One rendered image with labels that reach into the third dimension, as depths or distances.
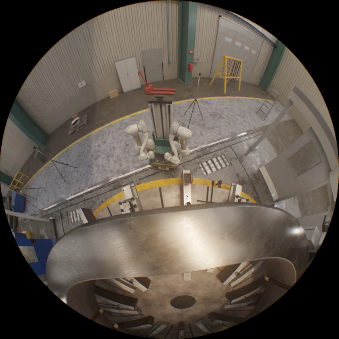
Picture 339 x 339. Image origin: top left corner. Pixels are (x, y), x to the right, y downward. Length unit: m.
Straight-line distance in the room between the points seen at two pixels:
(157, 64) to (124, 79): 2.04
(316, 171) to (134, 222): 3.74
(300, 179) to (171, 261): 3.54
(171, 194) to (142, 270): 1.72
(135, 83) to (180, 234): 6.47
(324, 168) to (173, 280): 4.26
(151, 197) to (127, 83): 5.69
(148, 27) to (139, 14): 0.93
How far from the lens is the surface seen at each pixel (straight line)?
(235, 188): 2.64
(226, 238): 0.97
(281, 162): 3.74
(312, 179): 3.64
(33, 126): 9.28
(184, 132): 1.45
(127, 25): 6.82
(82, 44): 6.93
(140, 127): 1.60
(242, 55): 10.84
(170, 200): 2.31
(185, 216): 0.84
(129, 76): 6.36
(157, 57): 6.97
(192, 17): 6.64
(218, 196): 2.54
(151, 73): 7.07
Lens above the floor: 2.61
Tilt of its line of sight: 67 degrees down
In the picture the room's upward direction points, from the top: 2 degrees counter-clockwise
